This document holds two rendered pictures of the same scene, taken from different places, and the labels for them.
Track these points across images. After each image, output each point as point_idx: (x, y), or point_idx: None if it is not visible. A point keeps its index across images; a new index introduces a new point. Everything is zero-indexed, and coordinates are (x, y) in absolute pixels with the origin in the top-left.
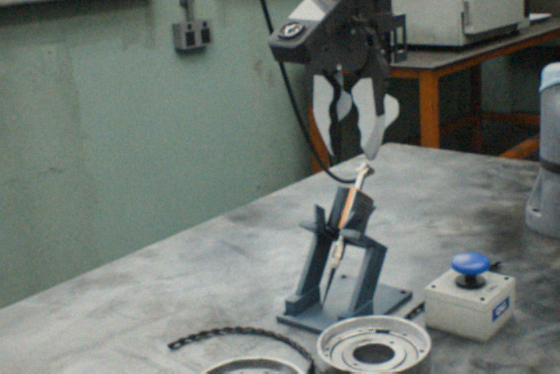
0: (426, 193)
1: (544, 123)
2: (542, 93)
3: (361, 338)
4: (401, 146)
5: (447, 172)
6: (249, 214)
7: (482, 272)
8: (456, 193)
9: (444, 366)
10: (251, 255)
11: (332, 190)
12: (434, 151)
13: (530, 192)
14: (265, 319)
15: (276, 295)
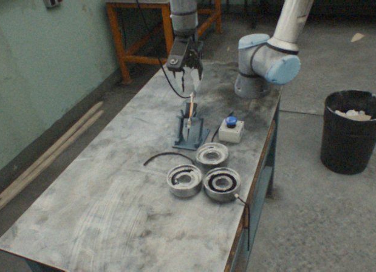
0: None
1: (240, 60)
2: (239, 50)
3: (206, 150)
4: None
5: None
6: (136, 103)
7: (235, 122)
8: (207, 81)
9: (230, 153)
10: (149, 122)
11: (161, 86)
12: None
13: (232, 78)
14: (168, 147)
15: (167, 137)
